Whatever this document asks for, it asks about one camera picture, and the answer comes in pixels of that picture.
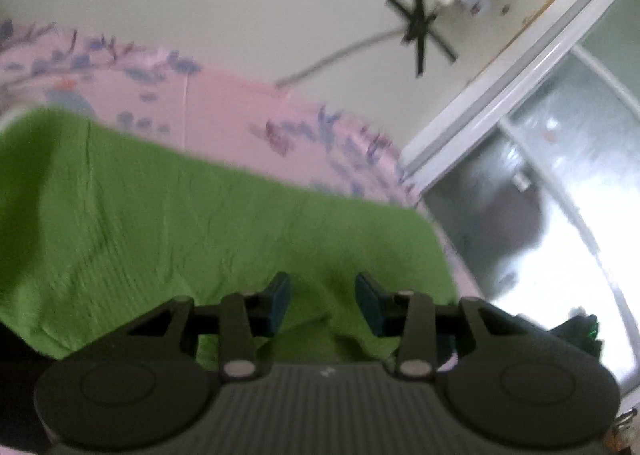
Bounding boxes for green black small garment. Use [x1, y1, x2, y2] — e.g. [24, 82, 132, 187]
[1, 108, 458, 362]

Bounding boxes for pink floral bed sheet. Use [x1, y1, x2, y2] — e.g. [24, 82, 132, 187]
[0, 19, 482, 301]

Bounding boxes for black tape cross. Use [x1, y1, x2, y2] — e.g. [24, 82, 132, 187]
[385, 0, 458, 78]

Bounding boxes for white window frame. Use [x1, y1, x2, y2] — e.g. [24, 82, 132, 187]
[406, 0, 639, 391]

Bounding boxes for grey wall cable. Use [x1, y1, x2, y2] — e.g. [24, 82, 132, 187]
[273, 27, 409, 89]

